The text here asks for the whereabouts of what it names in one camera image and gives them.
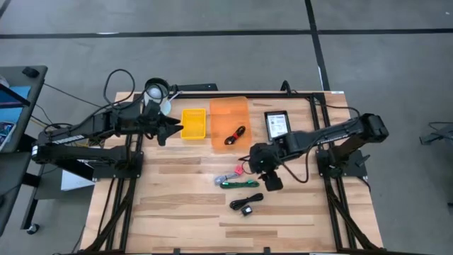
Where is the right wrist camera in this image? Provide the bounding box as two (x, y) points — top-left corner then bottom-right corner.
(262, 172), (285, 193)

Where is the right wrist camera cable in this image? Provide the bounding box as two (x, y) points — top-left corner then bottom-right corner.
(281, 155), (312, 184)

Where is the grey side desk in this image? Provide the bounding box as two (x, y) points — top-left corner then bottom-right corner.
(0, 65), (49, 154)

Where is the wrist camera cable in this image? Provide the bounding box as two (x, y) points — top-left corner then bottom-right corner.
(102, 68), (137, 108)
(281, 155), (312, 184)

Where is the orange translucent bin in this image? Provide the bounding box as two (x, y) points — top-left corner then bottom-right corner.
(209, 96), (253, 152)

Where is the green circuit board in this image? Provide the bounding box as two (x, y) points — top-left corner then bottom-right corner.
(219, 179), (260, 190)

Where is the right arm black supply cable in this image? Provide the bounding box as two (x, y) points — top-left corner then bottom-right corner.
(280, 79), (362, 118)

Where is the black flat bar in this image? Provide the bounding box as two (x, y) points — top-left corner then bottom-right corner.
(176, 83), (219, 92)

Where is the black cart frame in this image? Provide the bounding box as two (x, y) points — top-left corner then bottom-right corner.
(13, 134), (96, 234)

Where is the black floor stand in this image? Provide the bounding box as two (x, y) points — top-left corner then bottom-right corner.
(419, 121), (453, 147)

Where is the colourful printed booklet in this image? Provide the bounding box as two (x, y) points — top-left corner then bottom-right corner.
(0, 121), (17, 147)

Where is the black plastic basket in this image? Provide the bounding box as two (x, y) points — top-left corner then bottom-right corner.
(263, 110), (294, 143)

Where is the blue sheet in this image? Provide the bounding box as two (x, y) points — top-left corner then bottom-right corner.
(0, 84), (32, 125)

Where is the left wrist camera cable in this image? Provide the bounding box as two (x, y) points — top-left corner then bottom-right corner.
(102, 68), (137, 108)

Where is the yellow plastic basket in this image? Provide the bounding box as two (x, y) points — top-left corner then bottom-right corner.
(180, 108), (207, 140)

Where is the black and red cable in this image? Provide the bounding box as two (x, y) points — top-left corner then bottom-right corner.
(224, 125), (247, 146)

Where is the clear measuring cup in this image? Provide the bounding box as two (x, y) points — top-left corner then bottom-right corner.
(143, 76), (173, 116)

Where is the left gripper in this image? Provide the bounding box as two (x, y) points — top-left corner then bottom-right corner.
(139, 100), (185, 147)

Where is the grey white cable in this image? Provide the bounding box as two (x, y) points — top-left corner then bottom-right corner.
(213, 172), (239, 187)

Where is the black aluminium table frame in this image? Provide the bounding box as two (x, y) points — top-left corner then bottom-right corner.
(83, 91), (382, 255)

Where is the black floor cable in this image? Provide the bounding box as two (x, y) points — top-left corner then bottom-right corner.
(30, 83), (114, 142)

